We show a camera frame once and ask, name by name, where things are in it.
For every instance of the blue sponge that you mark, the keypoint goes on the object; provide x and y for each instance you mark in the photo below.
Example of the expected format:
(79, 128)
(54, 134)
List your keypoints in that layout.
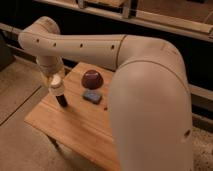
(92, 96)

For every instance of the dark red bowl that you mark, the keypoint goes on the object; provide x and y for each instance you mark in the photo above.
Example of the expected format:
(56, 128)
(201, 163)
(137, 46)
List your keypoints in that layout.
(92, 79)

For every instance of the black eraser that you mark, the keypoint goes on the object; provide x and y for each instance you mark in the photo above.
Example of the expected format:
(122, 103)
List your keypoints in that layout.
(62, 100)

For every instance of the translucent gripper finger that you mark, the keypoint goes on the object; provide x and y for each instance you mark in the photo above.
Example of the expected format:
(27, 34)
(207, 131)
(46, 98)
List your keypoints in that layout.
(46, 81)
(63, 78)

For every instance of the wooden table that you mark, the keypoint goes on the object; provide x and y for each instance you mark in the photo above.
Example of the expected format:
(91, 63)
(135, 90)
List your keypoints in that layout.
(81, 126)

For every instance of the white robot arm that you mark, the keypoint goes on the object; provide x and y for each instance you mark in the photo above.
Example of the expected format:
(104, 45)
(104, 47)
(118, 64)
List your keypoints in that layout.
(149, 100)

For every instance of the white ceramic cup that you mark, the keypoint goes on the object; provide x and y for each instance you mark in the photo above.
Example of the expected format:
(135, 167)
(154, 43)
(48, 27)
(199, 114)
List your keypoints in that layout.
(56, 86)

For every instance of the wooden shelf rail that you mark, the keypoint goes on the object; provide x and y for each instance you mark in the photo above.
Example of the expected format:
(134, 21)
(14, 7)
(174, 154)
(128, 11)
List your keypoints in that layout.
(193, 39)

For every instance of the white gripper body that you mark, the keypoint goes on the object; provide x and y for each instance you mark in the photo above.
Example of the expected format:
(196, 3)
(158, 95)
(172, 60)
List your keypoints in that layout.
(50, 66)

